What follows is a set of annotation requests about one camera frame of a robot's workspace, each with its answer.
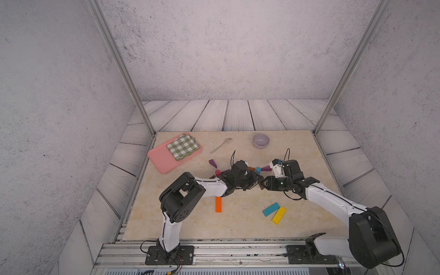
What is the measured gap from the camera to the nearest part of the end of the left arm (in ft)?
2.38

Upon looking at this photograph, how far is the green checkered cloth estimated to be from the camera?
1097 mm

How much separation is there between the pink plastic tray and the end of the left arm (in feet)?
1.37

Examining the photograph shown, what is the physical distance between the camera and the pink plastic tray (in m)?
1.07

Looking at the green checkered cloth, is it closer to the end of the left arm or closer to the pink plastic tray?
the pink plastic tray

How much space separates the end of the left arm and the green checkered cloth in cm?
42
